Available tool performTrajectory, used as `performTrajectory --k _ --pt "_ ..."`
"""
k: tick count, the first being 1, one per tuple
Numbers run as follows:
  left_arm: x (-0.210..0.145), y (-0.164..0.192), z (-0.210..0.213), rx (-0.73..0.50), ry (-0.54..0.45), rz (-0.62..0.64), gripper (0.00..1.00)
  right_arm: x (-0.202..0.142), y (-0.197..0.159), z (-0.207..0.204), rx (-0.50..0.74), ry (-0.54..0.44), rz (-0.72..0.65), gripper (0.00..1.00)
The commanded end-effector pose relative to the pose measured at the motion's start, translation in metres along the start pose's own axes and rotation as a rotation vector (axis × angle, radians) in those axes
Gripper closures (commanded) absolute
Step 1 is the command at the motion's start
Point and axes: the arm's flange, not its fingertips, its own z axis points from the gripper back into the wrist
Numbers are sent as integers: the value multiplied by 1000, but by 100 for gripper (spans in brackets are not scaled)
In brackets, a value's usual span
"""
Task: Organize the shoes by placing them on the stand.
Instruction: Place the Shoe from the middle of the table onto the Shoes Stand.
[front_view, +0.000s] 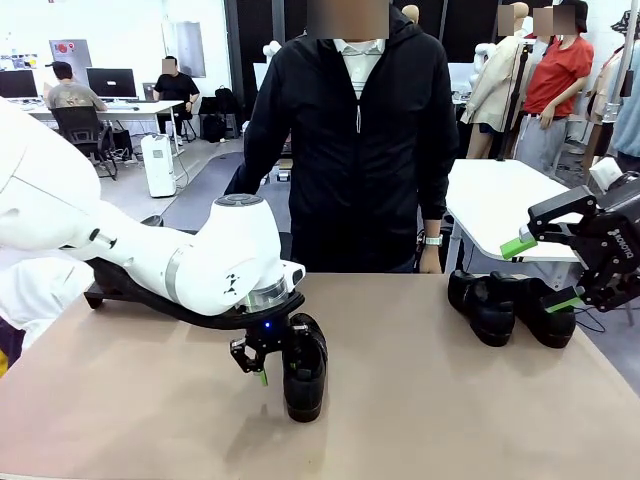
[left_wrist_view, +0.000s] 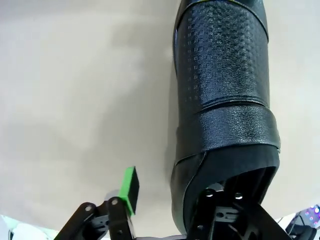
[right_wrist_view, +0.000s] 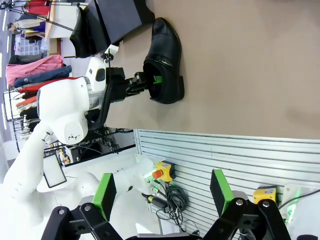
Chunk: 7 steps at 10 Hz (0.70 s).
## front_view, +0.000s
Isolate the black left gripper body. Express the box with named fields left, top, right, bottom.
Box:
left=244, top=319, right=297, bottom=354

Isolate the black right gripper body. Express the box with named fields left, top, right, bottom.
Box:
left=574, top=172, right=640, bottom=314

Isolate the person's right forearm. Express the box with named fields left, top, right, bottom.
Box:
left=224, top=124, right=282, bottom=199

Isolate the person's left forearm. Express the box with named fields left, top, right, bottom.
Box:
left=417, top=149, right=459, bottom=239

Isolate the person's left hand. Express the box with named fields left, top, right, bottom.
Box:
left=418, top=244, right=445, bottom=275

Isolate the white side table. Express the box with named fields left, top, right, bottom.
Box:
left=443, top=158, right=609, bottom=265

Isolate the mannequin in light blue top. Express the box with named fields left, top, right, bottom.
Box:
left=607, top=92, right=640, bottom=174

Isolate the silver clothes rack pole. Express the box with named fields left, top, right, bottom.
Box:
left=582, top=0, right=640, bottom=197

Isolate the black tripod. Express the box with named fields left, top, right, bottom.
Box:
left=496, top=43, right=534, bottom=164

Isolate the mannequin in beige coat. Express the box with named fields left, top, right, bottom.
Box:
left=459, top=2, right=534, bottom=161

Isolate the black hat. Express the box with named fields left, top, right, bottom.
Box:
left=610, top=9, right=640, bottom=37

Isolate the white air purifier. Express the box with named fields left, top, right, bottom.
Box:
left=140, top=133, right=178, bottom=199

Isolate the person in black jacket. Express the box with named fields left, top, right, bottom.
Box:
left=224, top=0, right=460, bottom=275

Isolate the black backpack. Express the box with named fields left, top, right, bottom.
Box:
left=198, top=85, right=240, bottom=144

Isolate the white cloth pile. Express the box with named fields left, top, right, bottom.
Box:
left=0, top=243, right=97, bottom=351

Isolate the purple and yellow garment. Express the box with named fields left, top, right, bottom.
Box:
left=0, top=319, right=26, bottom=381

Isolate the white office desk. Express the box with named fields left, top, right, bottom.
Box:
left=19, top=98, right=185, bottom=151

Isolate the man in black t-shirt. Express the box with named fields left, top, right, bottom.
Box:
left=152, top=56, right=202, bottom=139

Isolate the black office chair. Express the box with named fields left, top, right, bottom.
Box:
left=49, top=106, right=120, bottom=181

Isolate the black computer monitor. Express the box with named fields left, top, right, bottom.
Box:
left=85, top=68, right=138, bottom=100
left=0, top=69, right=40, bottom=100

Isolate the seated man in tan shirt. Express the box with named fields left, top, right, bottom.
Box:
left=43, top=60, right=110, bottom=112

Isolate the grey board with red logo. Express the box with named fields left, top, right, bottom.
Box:
left=48, top=38, right=94, bottom=84

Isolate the thin black cable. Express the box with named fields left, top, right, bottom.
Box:
left=574, top=307, right=609, bottom=334

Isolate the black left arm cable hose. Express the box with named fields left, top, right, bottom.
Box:
left=87, top=257, right=307, bottom=332

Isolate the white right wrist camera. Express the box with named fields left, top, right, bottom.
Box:
left=588, top=157, right=625, bottom=190

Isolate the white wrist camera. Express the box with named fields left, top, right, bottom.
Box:
left=588, top=157, right=625, bottom=190
left=279, top=260, right=307, bottom=294

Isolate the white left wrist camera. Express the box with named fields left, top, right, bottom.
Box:
left=279, top=260, right=307, bottom=294

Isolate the silver wall panel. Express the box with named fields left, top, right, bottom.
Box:
left=161, top=20, right=207, bottom=79

